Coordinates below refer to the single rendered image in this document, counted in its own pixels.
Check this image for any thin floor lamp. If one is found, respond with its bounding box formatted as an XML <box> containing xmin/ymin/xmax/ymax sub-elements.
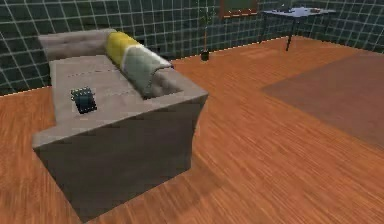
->
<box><xmin>198</xmin><ymin>0</ymin><xmax>216</xmax><ymax>62</ymax></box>

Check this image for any grey brown sofa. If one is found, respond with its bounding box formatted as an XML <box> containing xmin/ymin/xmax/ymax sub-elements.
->
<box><xmin>31</xmin><ymin>28</ymin><xmax>210</xmax><ymax>224</ymax></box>

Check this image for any yellow and grey pillow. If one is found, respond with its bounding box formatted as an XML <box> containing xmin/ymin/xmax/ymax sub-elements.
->
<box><xmin>105</xmin><ymin>30</ymin><xmax>174</xmax><ymax>99</ymax></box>

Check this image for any dark teal remote control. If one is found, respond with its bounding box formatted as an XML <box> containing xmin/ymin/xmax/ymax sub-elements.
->
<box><xmin>70</xmin><ymin>86</ymin><xmax>98</xmax><ymax>115</ymax></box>

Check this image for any black legged blue table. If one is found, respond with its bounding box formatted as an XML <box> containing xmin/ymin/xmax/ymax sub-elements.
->
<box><xmin>259</xmin><ymin>6</ymin><xmax>337</xmax><ymax>53</ymax></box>

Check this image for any brown framed wall picture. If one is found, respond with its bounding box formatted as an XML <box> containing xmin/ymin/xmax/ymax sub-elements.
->
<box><xmin>219</xmin><ymin>0</ymin><xmax>260</xmax><ymax>19</ymax></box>

